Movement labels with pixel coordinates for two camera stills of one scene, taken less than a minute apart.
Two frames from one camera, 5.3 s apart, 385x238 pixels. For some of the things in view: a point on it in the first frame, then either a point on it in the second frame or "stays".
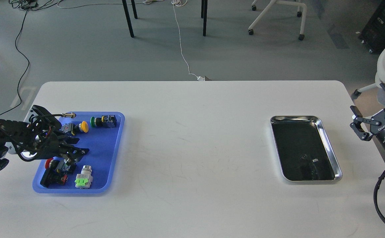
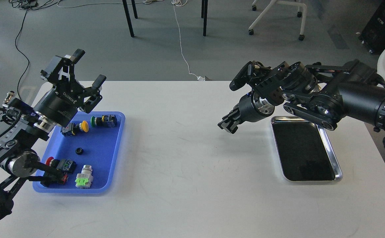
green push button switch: x=109 y=121 stays
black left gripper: x=52 y=145 -> x=60 y=102
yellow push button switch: x=70 y=127 stays
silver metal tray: x=305 y=152 stays
